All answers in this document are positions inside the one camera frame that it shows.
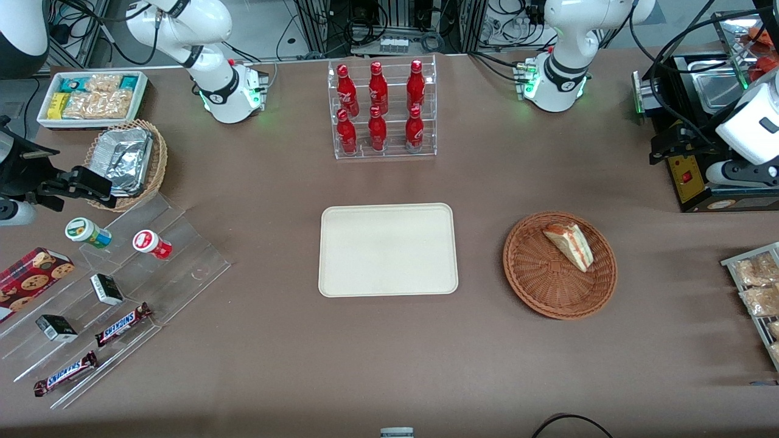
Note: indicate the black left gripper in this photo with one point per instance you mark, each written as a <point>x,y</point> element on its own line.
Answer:
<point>689,138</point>

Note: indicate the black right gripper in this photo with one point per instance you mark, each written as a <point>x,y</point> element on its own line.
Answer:
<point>17,172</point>

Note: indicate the triangle sandwich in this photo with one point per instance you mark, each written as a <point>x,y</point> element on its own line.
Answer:
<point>569,244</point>

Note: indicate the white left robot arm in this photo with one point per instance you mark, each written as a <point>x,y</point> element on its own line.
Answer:
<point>560,85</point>

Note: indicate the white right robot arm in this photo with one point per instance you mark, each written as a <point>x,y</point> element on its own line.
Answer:
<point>216,91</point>

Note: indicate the silver foil tray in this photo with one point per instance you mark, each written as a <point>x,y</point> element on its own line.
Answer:
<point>125,159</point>

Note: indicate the tan wicker basket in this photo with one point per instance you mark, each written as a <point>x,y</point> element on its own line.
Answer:
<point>159,164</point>

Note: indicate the tray of packaged snacks right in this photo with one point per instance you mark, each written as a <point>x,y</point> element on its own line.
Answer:
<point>730,263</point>

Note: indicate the brown wicker basket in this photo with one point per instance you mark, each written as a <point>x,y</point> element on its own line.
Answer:
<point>541,286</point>

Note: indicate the cream rectangular tray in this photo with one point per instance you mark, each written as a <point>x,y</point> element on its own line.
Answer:
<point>387,250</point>

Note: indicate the green lid cup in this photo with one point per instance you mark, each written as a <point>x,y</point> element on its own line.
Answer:
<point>82,230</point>

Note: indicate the black food warmer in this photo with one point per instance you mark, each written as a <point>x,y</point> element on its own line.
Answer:
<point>688,182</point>

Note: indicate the steel warmer pan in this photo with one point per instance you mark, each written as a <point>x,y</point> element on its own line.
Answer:
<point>718,91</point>

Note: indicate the yellow snack packet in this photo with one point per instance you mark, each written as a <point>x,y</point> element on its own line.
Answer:
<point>58,106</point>

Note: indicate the large clear cracker bag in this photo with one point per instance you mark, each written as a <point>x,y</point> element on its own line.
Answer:
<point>100,104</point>

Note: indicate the red lid cup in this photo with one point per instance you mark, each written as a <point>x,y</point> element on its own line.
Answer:
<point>149,242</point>

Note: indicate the red cookie box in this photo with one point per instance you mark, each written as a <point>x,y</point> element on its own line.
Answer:
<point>30,280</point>

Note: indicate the teal snack packet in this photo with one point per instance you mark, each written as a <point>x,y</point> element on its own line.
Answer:
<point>72,84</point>
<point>129,83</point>

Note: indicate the small black box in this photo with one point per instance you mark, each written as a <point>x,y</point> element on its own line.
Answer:
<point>107,289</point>
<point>56,327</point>

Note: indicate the small clear cracker bag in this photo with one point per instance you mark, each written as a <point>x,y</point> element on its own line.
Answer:
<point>103,83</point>

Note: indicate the white snack bin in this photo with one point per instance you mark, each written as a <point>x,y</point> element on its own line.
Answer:
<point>141,91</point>

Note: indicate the clear acrylic stepped display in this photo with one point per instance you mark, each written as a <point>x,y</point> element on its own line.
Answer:
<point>182,267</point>

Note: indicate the Snickers bar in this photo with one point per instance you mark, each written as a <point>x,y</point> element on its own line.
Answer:
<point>66,373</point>
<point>122,325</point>

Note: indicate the clear pastry bag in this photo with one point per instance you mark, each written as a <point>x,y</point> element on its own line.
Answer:
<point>761,301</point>
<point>775,330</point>
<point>775,353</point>
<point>758,271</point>

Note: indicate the red soda bottle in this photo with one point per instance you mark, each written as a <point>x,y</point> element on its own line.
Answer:
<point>347,91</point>
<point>414,131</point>
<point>377,132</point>
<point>415,88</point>
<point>347,135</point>
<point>378,90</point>

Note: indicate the clear acrylic bottle rack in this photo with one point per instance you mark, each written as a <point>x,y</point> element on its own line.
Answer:
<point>392,155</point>

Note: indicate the white power strip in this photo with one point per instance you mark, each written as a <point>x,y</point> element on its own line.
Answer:
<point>394,44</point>

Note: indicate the small grey object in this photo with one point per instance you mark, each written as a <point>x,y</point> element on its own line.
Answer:
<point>397,433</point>

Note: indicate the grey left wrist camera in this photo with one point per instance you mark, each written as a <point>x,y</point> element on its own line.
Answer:
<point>739,174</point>

